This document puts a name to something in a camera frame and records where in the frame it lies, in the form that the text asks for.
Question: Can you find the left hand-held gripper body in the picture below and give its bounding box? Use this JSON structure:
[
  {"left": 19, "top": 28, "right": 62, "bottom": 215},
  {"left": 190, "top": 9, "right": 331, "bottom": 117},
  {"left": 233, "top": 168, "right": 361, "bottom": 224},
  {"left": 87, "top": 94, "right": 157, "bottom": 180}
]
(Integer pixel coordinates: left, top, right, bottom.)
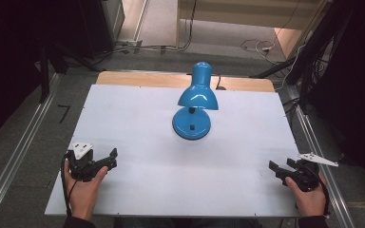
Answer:
[{"left": 65, "top": 142, "right": 109, "bottom": 182}]

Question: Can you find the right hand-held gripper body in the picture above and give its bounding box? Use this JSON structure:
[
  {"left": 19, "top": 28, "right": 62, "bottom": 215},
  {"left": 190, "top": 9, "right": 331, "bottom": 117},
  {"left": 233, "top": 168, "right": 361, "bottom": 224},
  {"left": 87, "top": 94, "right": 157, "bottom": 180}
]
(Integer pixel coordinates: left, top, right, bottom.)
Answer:
[{"left": 286, "top": 152, "right": 339, "bottom": 193}]

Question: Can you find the blue desk lamp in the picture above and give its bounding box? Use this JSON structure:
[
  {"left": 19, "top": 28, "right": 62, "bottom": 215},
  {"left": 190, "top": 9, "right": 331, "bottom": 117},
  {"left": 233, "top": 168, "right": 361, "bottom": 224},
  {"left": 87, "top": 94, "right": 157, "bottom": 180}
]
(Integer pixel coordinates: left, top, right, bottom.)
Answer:
[{"left": 171, "top": 61, "right": 220, "bottom": 142}]

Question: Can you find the person's right hand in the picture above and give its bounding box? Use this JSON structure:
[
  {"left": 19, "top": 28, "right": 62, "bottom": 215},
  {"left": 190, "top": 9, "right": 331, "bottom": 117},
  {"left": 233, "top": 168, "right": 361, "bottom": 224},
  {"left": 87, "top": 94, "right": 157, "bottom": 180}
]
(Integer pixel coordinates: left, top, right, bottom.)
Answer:
[{"left": 284, "top": 172, "right": 329, "bottom": 219}]

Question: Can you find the person's left hand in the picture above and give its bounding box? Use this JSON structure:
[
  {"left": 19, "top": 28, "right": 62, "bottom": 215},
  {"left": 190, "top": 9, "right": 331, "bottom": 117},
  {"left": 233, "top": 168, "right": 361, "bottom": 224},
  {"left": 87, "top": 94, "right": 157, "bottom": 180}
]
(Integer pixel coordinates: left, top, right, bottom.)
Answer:
[{"left": 63, "top": 160, "right": 109, "bottom": 221}]

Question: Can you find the white board sheet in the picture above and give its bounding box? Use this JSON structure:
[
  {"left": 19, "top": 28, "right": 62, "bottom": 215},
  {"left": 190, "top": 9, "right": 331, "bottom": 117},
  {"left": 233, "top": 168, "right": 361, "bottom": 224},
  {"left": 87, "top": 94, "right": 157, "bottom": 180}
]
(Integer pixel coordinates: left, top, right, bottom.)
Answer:
[{"left": 44, "top": 83, "right": 302, "bottom": 219}]

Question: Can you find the black metal stand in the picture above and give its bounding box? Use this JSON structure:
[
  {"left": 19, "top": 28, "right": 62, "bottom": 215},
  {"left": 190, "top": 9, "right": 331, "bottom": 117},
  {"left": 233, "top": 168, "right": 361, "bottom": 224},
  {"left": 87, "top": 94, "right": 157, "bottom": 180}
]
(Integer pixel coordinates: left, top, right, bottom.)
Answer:
[{"left": 37, "top": 44, "right": 103, "bottom": 105}]

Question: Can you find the black curtain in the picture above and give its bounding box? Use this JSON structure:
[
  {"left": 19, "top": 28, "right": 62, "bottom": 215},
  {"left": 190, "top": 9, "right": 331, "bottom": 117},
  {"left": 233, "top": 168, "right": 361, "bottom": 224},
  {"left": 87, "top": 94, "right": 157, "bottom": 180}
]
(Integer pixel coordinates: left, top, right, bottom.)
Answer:
[
  {"left": 0, "top": 0, "right": 84, "bottom": 150},
  {"left": 307, "top": 0, "right": 365, "bottom": 194}
]

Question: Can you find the grey power strip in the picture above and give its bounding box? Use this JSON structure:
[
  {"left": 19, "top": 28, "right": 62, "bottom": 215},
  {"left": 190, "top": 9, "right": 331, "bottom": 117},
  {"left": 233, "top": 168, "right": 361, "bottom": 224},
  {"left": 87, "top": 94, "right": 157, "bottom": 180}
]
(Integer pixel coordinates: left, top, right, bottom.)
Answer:
[{"left": 116, "top": 38, "right": 144, "bottom": 49}]

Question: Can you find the black cabinet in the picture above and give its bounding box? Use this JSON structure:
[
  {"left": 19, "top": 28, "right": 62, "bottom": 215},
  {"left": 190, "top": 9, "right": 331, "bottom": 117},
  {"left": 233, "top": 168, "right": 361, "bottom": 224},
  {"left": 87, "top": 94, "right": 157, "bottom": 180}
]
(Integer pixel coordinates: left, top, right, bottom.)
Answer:
[{"left": 77, "top": 0, "right": 126, "bottom": 61}]

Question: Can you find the aluminium floor rail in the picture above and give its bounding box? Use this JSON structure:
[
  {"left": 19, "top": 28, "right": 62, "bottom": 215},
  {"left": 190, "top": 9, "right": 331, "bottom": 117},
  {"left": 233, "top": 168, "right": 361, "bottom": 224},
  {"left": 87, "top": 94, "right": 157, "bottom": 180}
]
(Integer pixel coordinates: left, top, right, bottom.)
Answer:
[
  {"left": 284, "top": 85, "right": 357, "bottom": 228},
  {"left": 0, "top": 72, "right": 62, "bottom": 228}
]

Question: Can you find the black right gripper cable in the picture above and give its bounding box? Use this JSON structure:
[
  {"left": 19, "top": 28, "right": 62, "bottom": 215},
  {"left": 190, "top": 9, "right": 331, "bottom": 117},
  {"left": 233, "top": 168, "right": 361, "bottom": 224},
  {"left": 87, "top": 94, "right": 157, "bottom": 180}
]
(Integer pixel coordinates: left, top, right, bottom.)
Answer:
[{"left": 315, "top": 170, "right": 331, "bottom": 217}]

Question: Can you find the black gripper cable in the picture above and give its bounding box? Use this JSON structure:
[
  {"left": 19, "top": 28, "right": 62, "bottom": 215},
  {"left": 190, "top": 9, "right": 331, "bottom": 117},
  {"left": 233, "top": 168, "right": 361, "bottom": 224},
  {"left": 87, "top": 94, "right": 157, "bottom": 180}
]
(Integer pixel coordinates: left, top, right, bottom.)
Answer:
[
  {"left": 60, "top": 151, "right": 79, "bottom": 219},
  {"left": 315, "top": 170, "right": 331, "bottom": 217}
]

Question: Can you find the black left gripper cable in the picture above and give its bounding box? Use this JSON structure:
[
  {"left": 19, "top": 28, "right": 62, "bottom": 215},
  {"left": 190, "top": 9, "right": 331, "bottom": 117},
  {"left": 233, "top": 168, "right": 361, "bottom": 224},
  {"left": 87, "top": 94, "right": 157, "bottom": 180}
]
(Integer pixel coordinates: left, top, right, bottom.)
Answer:
[{"left": 60, "top": 151, "right": 79, "bottom": 219}]

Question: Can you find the black lamp cable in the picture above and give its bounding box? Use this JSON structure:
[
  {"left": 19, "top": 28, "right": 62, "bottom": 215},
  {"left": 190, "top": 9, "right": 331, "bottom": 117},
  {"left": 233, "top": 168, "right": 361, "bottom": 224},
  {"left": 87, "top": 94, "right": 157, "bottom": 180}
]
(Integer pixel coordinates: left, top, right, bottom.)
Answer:
[{"left": 215, "top": 75, "right": 227, "bottom": 91}]

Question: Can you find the white floor cable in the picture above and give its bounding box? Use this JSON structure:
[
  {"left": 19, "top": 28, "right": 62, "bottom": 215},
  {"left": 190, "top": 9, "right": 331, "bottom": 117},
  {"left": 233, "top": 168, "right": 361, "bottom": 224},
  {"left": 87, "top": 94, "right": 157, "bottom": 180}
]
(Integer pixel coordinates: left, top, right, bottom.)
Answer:
[{"left": 254, "top": 39, "right": 278, "bottom": 66}]

